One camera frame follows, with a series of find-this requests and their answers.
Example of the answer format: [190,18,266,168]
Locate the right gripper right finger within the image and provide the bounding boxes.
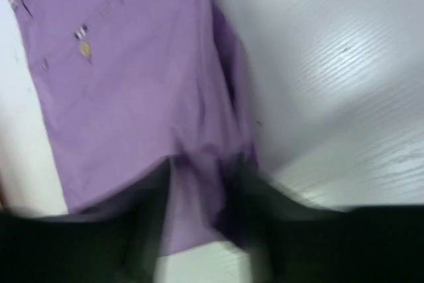
[228,160,348,283]

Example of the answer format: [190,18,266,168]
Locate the purple shorts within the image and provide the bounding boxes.
[9,0,255,255]

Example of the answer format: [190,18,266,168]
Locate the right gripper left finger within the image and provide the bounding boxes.
[32,156,173,283]

